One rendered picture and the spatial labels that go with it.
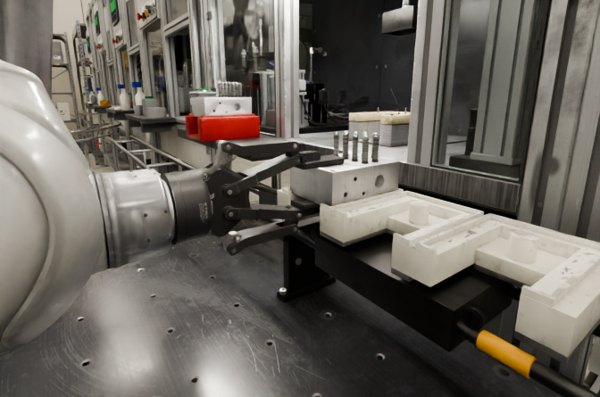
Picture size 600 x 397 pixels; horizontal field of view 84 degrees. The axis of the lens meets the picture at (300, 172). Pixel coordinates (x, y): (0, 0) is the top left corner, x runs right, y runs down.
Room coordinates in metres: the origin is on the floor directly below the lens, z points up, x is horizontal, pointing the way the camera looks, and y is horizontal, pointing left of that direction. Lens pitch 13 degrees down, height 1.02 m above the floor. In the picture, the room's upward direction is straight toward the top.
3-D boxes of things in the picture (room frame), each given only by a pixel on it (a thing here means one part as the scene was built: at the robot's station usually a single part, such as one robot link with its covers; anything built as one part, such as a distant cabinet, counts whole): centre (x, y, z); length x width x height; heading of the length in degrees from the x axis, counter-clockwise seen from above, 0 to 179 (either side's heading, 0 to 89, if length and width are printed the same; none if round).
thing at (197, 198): (0.36, 0.10, 0.90); 0.09 x 0.07 x 0.08; 125
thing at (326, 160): (0.44, -0.02, 0.93); 0.07 x 0.03 x 0.01; 125
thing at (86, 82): (5.54, 3.20, 1.00); 1.30 x 0.51 x 2.00; 35
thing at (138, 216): (0.31, 0.16, 0.90); 0.09 x 0.06 x 0.09; 35
